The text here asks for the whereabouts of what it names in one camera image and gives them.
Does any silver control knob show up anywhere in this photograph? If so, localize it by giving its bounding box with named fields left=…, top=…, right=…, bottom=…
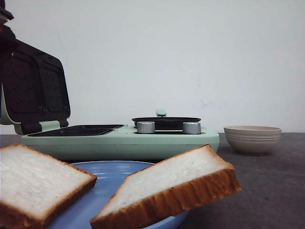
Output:
left=183, top=122, right=201, bottom=135
left=137, top=121, right=155, bottom=134

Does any silver left control knob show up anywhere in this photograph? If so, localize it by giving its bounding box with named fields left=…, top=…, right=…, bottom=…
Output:
left=137, top=121, right=155, bottom=134

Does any silver right control knob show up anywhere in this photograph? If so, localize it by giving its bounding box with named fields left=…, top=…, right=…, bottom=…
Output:
left=183, top=122, right=201, bottom=135

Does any mint green breakfast maker base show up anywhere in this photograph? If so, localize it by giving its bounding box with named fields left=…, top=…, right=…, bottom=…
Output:
left=21, top=125, right=220, bottom=161

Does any white bread slice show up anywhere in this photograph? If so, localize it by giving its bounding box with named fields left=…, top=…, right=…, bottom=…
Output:
left=0, top=144, right=97, bottom=229
left=90, top=145, right=241, bottom=229

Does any black frying pan green handle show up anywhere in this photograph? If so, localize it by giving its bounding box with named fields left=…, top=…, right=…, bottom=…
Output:
left=132, top=110, right=201, bottom=130

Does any beige ceramic bowl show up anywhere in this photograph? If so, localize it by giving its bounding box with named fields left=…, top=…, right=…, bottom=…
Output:
left=224, top=125, right=282, bottom=156

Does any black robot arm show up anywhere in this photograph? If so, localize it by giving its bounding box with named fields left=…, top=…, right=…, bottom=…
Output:
left=0, top=0, right=17, bottom=73

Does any blue plate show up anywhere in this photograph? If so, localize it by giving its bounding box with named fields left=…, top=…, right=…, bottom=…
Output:
left=45, top=160, right=190, bottom=229

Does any mint green sandwich maker lid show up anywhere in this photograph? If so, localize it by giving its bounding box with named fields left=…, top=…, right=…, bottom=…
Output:
left=0, top=39, right=71, bottom=135

